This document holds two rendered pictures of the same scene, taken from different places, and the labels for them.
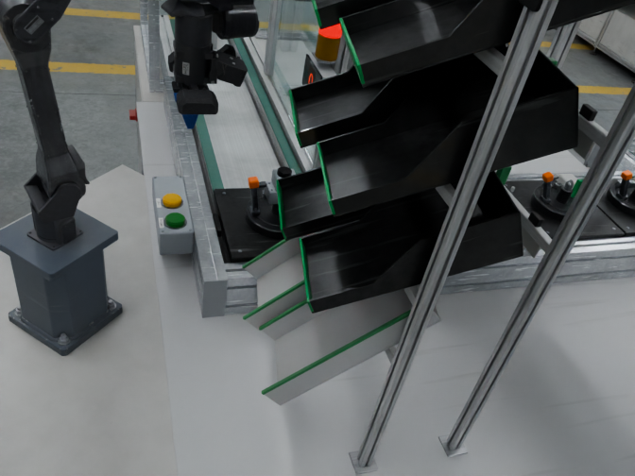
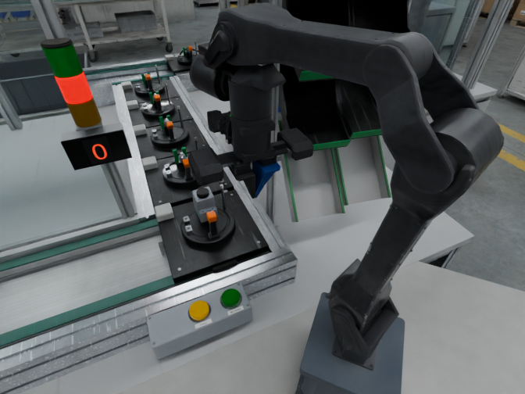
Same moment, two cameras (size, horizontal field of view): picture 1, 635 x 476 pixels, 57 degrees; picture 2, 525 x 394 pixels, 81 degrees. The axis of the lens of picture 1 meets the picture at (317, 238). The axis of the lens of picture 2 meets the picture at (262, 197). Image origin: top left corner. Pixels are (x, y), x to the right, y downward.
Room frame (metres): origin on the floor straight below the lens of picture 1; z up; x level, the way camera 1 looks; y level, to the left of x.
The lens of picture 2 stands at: (0.89, 0.65, 1.57)
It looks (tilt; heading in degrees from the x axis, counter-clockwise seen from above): 41 degrees down; 269
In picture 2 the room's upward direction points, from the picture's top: straight up
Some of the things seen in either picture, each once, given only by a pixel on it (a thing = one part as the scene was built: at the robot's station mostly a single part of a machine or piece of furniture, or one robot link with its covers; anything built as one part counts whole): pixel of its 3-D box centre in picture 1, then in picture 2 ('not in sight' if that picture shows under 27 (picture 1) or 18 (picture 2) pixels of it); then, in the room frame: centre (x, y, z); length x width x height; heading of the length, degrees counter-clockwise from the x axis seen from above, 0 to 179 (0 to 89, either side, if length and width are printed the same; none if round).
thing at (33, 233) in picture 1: (54, 220); (359, 333); (0.73, 0.43, 1.09); 0.07 x 0.07 x 0.06; 67
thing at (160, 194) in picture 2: not in sight; (183, 162); (1.13, -0.14, 1.01); 0.24 x 0.24 x 0.13; 23
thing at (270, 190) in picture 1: (287, 184); (203, 199); (1.03, 0.08, 1.06); 0.08 x 0.04 x 0.07; 114
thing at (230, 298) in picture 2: (175, 221); (230, 299); (0.95, 0.30, 0.96); 0.04 x 0.04 x 0.02
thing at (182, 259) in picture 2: (276, 221); (208, 230); (1.02, 0.09, 0.96); 0.24 x 0.24 x 0.02; 23
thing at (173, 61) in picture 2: not in sight; (188, 54); (1.30, -1.24, 1.01); 0.24 x 0.24 x 0.13; 23
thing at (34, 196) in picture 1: (51, 189); (364, 315); (0.74, 0.44, 1.15); 0.09 x 0.07 x 0.06; 42
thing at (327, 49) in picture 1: (328, 45); (83, 110); (1.25, 0.06, 1.28); 0.05 x 0.05 x 0.05
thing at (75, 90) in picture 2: (332, 22); (74, 86); (1.25, 0.06, 1.33); 0.05 x 0.05 x 0.05
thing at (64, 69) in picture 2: not in sight; (63, 59); (1.25, 0.06, 1.38); 0.05 x 0.05 x 0.05
